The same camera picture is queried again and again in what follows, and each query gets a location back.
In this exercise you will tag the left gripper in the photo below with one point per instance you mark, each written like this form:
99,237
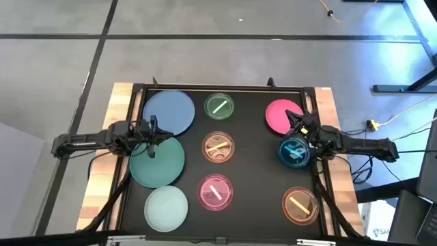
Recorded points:
145,133

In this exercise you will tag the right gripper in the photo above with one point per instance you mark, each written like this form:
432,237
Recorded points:
311,128

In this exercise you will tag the pink plastic plate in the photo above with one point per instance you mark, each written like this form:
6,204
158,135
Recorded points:
276,116

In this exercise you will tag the dark teal plastic plate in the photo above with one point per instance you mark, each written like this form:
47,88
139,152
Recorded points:
160,167

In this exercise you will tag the pale mint plastic plate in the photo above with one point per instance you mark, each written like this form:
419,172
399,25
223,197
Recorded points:
165,208

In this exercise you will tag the pink transparent plastic dish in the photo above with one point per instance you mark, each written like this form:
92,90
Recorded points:
205,198

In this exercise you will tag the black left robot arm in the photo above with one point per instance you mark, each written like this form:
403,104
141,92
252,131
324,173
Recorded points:
82,140

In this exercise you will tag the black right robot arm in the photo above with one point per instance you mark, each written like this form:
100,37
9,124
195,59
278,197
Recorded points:
362,145

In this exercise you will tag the blue plastic plate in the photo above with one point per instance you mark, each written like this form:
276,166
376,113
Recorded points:
170,106

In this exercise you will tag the light blue strip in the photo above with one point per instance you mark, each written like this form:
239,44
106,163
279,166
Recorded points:
293,151

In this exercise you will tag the black clamp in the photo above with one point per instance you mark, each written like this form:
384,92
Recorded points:
271,82
155,82

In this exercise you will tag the blue transparent plastic dish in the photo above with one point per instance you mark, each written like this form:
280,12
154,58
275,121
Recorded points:
286,160

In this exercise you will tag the orange transparent plastic dish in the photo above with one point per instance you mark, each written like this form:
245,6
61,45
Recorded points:
293,215
208,153

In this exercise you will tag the green transparent plastic dish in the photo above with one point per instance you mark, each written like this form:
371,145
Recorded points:
210,102

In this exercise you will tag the yellow strip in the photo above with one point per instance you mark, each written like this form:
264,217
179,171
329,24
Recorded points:
299,205
218,147

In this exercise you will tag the black table mat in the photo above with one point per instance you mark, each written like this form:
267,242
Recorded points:
256,164

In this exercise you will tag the light green strip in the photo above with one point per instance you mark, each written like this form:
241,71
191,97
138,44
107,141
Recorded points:
220,107

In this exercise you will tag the white strip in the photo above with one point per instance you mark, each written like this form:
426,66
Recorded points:
215,192

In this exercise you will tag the yellow power plug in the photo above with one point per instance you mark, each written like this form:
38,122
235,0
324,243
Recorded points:
373,125

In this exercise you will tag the black plug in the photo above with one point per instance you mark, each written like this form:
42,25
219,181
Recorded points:
330,13

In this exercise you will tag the white printed box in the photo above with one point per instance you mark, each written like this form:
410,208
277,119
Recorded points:
375,218

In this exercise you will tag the dark grey laptop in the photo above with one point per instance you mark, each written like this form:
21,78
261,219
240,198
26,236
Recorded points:
428,171

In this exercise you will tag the dark grey case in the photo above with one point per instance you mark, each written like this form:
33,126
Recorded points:
406,218

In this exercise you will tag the grey panel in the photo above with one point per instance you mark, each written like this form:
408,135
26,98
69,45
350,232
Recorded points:
17,177

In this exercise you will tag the black crossbar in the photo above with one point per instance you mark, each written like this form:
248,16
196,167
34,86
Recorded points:
51,239

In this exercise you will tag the black desk frame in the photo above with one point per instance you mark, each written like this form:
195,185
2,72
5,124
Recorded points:
392,88

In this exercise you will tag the silver bracket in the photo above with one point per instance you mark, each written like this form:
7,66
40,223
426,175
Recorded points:
126,238
315,242

